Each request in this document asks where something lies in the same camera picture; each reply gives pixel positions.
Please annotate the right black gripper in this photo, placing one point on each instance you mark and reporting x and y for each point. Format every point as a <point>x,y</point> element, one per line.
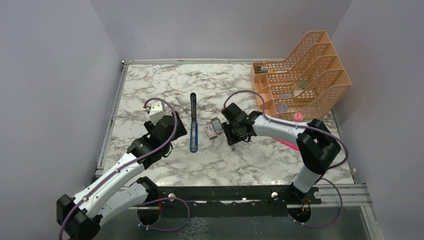
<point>231,139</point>

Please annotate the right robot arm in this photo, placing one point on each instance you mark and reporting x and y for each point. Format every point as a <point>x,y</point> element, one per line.
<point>317,146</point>

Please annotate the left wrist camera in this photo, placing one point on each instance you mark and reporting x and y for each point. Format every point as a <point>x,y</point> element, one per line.
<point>155,111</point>

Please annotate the orange desk organizer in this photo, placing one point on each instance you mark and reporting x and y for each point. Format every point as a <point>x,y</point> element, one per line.
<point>311,80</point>

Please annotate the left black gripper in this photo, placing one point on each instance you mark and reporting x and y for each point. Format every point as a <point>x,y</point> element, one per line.
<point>181,131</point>

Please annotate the red white staple box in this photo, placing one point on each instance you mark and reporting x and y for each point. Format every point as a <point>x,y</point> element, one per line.
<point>210,132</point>

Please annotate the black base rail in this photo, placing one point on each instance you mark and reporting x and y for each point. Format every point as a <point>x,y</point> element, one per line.
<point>226,201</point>

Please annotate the pink capped pen tube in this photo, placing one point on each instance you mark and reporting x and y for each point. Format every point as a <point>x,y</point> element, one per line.
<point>298,117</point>

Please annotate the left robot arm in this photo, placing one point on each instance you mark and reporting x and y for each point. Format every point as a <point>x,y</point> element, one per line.
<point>81,216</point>

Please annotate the pink highlighter marker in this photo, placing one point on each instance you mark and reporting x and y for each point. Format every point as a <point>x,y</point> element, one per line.
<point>291,145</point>

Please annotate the round clear tape dispenser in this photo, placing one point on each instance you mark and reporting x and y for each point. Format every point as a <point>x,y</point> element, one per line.
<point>282,107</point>

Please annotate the blue stapler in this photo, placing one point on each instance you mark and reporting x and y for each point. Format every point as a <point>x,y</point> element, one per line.
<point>194,125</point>

